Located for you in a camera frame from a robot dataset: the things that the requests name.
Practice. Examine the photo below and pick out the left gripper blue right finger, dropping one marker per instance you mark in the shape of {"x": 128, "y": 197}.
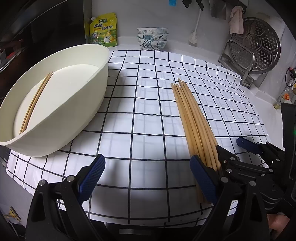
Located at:
{"x": 206, "y": 178}

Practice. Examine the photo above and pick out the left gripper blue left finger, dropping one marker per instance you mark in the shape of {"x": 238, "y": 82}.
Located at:
{"x": 88, "y": 177}

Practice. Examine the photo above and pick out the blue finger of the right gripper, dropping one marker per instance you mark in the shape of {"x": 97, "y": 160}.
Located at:
{"x": 248, "y": 145}
{"x": 224, "y": 157}

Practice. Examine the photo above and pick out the person right hand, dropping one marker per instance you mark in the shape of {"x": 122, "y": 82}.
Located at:
{"x": 277, "y": 222}

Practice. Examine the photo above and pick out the black white grid mat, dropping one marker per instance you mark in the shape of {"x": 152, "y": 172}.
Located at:
{"x": 147, "y": 178}

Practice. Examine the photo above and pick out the cream oval basin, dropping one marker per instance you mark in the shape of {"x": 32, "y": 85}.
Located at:
{"x": 66, "y": 106}

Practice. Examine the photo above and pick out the steel dish rack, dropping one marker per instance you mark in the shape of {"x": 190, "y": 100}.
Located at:
{"x": 239, "y": 59}

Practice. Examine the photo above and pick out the round steel steamer tray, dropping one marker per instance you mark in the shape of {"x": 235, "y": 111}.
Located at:
{"x": 260, "y": 38}

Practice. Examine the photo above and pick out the pink hanging towel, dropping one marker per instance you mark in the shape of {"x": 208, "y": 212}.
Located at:
{"x": 236, "y": 21}

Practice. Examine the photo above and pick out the middle porcelain bowl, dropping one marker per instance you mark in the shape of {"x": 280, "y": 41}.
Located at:
{"x": 157, "y": 37}

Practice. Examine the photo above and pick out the porcelain bowl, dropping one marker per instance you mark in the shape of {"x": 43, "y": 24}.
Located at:
{"x": 151, "y": 44}
{"x": 152, "y": 31}
{"x": 157, "y": 37}

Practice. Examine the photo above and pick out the bottom porcelain bowl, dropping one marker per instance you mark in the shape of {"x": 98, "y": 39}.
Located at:
{"x": 151, "y": 44}

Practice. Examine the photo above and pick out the yellow seasoning pouch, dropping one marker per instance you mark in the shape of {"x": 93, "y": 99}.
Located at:
{"x": 103, "y": 30}

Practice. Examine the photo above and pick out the top porcelain bowl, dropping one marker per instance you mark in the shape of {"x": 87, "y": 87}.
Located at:
{"x": 152, "y": 31}

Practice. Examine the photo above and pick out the blue silicone brush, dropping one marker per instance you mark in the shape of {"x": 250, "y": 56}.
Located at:
{"x": 172, "y": 2}

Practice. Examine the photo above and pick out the gas valve with hose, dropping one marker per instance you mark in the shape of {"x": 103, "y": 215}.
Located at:
{"x": 289, "y": 90}

